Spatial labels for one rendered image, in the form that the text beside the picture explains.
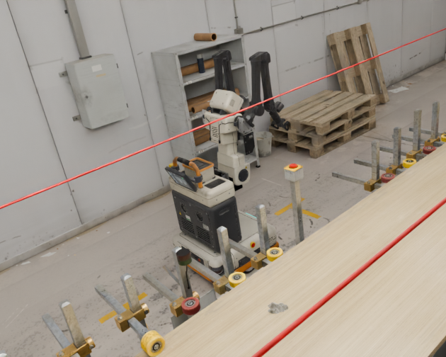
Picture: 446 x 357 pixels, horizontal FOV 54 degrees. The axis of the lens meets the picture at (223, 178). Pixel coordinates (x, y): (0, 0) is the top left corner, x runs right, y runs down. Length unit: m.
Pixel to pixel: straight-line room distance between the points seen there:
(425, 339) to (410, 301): 0.20
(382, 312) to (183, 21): 3.81
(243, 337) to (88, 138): 3.11
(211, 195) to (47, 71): 2.00
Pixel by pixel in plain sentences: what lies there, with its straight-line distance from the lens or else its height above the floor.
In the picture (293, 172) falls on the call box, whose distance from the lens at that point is 2.25.
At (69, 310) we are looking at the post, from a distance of 1.77.
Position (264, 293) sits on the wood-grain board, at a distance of 1.97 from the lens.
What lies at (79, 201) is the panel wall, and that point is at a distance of 4.62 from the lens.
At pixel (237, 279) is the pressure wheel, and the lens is 2.06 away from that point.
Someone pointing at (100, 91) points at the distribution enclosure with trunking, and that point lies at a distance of 4.23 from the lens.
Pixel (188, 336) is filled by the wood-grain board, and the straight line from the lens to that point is 1.85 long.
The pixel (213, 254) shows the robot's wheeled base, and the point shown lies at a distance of 3.34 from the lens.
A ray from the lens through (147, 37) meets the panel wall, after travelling 4.70.
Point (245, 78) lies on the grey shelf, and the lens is 5.00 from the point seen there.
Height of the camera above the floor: 2.18
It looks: 25 degrees down
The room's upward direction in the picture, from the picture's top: 9 degrees counter-clockwise
